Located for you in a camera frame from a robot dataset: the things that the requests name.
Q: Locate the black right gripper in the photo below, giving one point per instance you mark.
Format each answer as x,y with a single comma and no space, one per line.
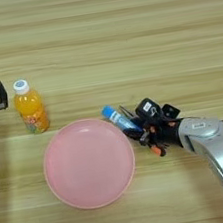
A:
165,132

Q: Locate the blue glue stick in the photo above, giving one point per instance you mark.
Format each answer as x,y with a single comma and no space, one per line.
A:
116,116

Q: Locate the orange juice bottle white cap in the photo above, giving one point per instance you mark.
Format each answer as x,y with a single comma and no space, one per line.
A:
31,110

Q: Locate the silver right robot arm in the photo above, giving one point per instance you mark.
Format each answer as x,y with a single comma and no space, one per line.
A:
216,148

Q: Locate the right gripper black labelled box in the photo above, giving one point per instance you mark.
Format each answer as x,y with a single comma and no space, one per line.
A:
147,108

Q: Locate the orange black pliers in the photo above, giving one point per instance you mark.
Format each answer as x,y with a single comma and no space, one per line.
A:
158,151

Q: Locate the pink round plate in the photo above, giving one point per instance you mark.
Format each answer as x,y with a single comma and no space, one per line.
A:
89,164

